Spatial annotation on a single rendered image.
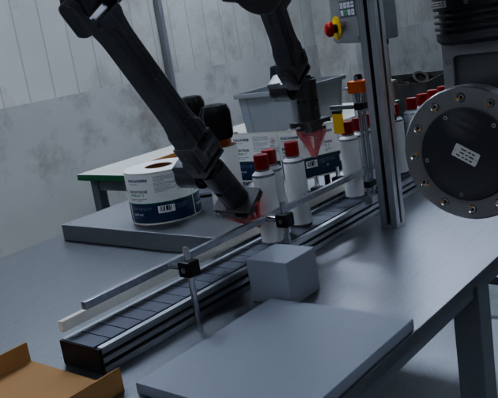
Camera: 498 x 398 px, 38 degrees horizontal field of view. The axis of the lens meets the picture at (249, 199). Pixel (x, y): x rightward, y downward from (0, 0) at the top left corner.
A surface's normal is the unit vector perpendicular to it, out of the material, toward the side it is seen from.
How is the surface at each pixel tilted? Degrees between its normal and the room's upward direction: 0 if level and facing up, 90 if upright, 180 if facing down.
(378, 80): 90
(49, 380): 0
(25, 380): 0
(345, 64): 90
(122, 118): 90
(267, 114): 95
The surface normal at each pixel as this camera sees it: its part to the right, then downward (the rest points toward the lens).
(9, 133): 0.77, 0.04
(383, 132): -0.62, 0.27
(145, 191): -0.28, 0.26
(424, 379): -0.15, -0.96
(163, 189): 0.20, 0.20
